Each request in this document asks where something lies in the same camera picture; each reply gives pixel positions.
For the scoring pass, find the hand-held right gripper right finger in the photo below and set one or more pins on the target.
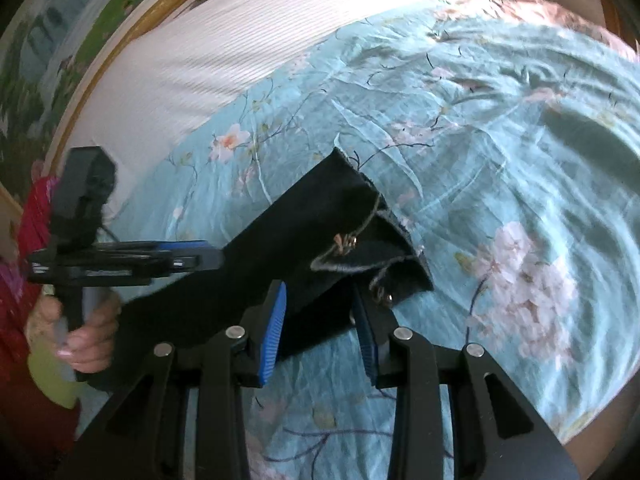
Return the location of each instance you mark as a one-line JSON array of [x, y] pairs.
[[365, 342]]

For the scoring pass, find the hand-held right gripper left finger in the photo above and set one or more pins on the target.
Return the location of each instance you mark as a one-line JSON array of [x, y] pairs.
[[274, 330]]

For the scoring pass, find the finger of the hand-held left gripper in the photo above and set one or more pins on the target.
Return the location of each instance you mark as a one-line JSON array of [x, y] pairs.
[[200, 261], [175, 245]]

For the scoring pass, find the black pants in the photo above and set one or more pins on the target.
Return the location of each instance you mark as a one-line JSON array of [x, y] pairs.
[[300, 230]]

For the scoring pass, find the person's left hand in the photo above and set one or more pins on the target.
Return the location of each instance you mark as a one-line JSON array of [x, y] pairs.
[[95, 340]]

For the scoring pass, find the person's red patterned clothing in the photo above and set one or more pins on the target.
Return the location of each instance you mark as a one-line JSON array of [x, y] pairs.
[[30, 220]]

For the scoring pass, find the gold framed landscape painting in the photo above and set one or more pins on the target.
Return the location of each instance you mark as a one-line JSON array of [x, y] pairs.
[[50, 50]]

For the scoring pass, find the white ribbed pillow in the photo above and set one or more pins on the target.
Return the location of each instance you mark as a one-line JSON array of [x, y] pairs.
[[200, 60]]

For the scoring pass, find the teal floral bed sheet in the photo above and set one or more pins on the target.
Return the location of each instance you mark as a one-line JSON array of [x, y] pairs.
[[500, 135]]

